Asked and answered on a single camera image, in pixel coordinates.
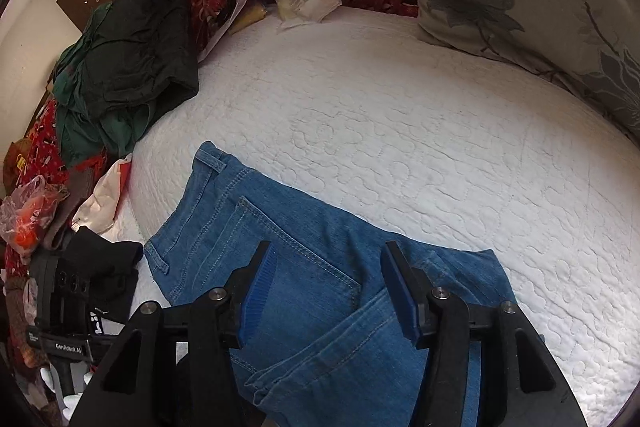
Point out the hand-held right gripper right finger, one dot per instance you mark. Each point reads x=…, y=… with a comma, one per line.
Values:
x=400, y=297

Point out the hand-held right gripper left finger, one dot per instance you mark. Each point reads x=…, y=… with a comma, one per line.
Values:
x=257, y=294

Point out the blue denim pants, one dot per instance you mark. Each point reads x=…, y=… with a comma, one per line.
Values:
x=310, y=267

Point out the person's left hand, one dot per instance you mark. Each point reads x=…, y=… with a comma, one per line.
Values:
x=71, y=403

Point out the black garment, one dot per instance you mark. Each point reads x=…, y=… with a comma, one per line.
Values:
x=110, y=262

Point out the plastic bag with orange contents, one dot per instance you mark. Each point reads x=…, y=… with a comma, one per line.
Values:
x=27, y=217

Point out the white cloth bag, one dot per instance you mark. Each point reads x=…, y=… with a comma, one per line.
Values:
x=102, y=202

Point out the red patterned cloth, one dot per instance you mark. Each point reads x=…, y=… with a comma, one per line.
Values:
x=45, y=142

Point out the white quilted bed cover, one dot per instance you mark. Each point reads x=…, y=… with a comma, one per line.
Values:
x=400, y=132

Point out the green garment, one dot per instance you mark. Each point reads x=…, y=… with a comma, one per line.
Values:
x=100, y=132

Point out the black jacket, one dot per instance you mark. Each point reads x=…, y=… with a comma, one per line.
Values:
x=140, y=47

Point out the small yellow object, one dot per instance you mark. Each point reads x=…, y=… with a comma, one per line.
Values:
x=250, y=17

